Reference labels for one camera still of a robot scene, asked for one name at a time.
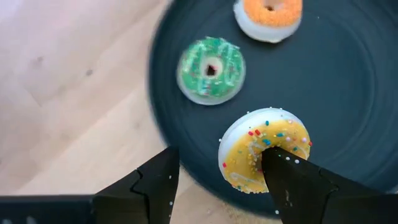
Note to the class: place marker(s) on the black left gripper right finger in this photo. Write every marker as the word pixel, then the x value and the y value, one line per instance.
pixel 304 196

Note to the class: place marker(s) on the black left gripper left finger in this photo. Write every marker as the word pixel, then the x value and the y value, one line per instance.
pixel 149 193

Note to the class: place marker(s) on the small yellow sprinkled donut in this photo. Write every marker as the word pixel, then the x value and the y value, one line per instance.
pixel 242 155

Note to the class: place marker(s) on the small green frosted donut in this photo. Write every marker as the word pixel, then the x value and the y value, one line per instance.
pixel 192 68

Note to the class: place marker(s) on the small orange frosted donut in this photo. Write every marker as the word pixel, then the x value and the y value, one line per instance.
pixel 280 18

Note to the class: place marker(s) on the dark round plate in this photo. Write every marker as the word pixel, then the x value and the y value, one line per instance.
pixel 326 93

